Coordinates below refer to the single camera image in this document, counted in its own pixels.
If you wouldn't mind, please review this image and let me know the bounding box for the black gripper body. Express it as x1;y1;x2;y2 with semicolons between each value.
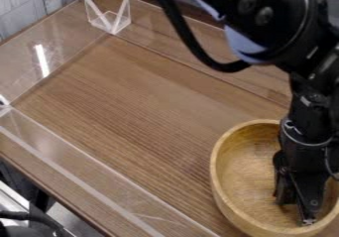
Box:
273;118;331;178

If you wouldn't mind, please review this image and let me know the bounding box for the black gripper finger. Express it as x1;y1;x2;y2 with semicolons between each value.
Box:
274;162;297;205
291;173;329;226

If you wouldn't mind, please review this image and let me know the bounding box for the brown wooden bowl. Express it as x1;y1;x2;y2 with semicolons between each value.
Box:
210;119;339;237

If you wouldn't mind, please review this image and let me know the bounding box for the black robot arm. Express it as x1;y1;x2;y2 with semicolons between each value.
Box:
198;0;339;225

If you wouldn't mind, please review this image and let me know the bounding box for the clear acrylic corner bracket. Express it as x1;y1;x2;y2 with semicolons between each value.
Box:
84;0;131;35

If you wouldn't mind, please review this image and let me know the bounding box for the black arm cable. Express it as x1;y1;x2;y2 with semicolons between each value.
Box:
147;0;254;73

